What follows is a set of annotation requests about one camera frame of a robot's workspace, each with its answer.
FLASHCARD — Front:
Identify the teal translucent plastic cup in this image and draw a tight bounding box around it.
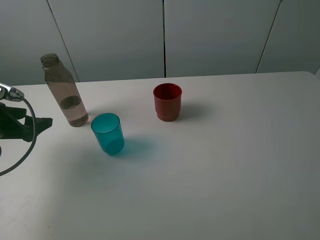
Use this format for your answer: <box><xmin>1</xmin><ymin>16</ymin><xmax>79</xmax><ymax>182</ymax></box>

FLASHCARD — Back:
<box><xmin>91</xmin><ymin>113</ymin><xmax>125</xmax><ymax>155</ymax></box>

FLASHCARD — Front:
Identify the clear smoky plastic bottle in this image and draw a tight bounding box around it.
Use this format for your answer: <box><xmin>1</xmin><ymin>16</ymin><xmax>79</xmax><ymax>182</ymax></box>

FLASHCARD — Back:
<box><xmin>40</xmin><ymin>53</ymin><xmax>89</xmax><ymax>127</ymax></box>

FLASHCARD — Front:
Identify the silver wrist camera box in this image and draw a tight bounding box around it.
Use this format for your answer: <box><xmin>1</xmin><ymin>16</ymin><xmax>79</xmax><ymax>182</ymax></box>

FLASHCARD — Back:
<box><xmin>0</xmin><ymin>83</ymin><xmax>25</xmax><ymax>102</ymax></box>

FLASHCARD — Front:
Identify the red plastic cup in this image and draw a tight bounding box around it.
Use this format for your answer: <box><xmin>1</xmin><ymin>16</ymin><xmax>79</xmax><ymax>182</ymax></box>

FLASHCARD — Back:
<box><xmin>153</xmin><ymin>83</ymin><xmax>183</xmax><ymax>122</ymax></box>

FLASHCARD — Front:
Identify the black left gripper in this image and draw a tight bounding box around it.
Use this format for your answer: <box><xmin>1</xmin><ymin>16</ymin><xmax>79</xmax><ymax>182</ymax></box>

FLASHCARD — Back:
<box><xmin>0</xmin><ymin>103</ymin><xmax>53</xmax><ymax>142</ymax></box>

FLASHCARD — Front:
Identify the black camera cable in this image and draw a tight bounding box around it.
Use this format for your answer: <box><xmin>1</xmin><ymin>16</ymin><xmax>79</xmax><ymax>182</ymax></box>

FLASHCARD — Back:
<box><xmin>0</xmin><ymin>96</ymin><xmax>38</xmax><ymax>177</ymax></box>

